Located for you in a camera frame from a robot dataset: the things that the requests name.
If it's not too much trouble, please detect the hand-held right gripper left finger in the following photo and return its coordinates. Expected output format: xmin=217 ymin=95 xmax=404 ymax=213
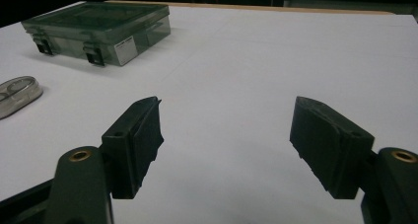
xmin=101 ymin=96 xmax=165 ymax=200

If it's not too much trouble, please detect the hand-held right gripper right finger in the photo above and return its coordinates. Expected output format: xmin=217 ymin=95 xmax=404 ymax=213
xmin=289 ymin=96 xmax=376 ymax=199

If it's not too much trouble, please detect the smoky translucent plastic compartment box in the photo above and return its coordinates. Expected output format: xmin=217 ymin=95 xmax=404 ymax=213
xmin=21 ymin=1 xmax=172 ymax=67

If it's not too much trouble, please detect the clear tape roll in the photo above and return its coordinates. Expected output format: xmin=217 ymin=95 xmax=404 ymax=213
xmin=0 ymin=75 xmax=44 ymax=120

